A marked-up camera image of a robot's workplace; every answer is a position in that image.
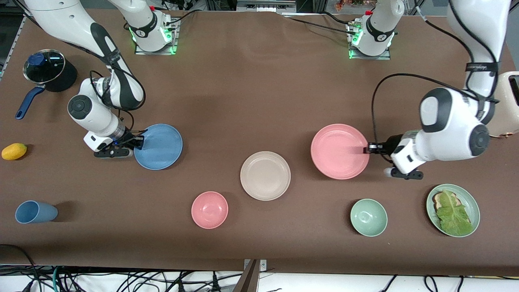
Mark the blue plate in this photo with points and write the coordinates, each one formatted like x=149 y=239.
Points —
x=160 y=147

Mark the pink plate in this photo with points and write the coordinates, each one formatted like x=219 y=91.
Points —
x=338 y=152

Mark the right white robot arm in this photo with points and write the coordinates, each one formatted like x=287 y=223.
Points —
x=69 y=20

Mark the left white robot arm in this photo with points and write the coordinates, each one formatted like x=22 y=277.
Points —
x=454 y=121

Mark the bread slice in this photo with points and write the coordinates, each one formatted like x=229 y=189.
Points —
x=436 y=198

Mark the green bowl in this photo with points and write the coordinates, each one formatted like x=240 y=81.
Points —
x=368 y=217

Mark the blue pot with lid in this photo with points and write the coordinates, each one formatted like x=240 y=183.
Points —
x=69 y=77

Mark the green lettuce leaf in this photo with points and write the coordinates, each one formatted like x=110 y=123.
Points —
x=454 y=215

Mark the green plate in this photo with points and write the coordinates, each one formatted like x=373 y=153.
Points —
x=474 y=207

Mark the yellow lemon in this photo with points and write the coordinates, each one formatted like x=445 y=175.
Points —
x=14 y=151

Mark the glass lid blue knob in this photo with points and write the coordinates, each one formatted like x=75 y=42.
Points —
x=44 y=67

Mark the blue cup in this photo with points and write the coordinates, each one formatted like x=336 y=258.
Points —
x=36 y=212

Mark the pink bowl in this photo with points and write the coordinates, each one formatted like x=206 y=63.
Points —
x=209 y=209

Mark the cream toaster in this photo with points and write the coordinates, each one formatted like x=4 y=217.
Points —
x=509 y=105

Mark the beige plate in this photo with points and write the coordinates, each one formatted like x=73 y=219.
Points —
x=265 y=175

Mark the brown table cover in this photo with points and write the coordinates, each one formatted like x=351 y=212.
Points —
x=259 y=101

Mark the small metal bracket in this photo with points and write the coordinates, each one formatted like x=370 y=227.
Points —
x=263 y=265

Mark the dark post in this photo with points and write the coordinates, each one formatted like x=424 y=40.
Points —
x=248 y=280

